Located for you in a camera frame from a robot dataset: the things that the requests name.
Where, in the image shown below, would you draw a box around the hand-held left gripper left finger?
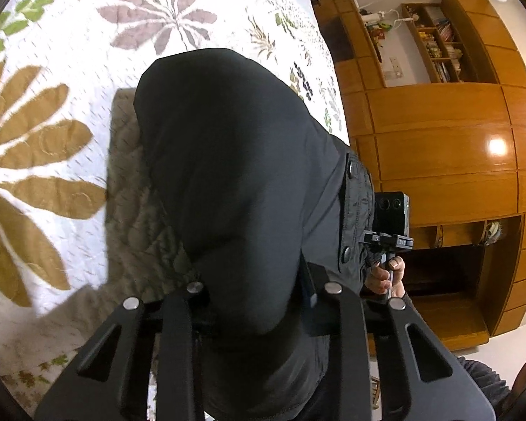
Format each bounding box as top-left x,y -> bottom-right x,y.
34,281 -> 210,421

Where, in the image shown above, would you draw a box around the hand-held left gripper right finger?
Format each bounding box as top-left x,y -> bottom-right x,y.
303,263 -> 497,421

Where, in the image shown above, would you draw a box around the black pants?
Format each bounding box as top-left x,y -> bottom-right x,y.
133,47 -> 376,421

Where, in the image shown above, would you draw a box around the person's right hand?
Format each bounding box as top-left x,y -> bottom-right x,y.
363,255 -> 408,302

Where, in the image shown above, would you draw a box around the wooden bookshelf with books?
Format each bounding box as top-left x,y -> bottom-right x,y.
400,2 -> 499,85

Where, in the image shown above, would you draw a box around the floral quilted bedspread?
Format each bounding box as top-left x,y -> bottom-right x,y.
0,0 -> 352,421

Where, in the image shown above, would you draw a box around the wooden wall cabinet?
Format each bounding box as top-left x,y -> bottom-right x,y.
312,0 -> 526,352

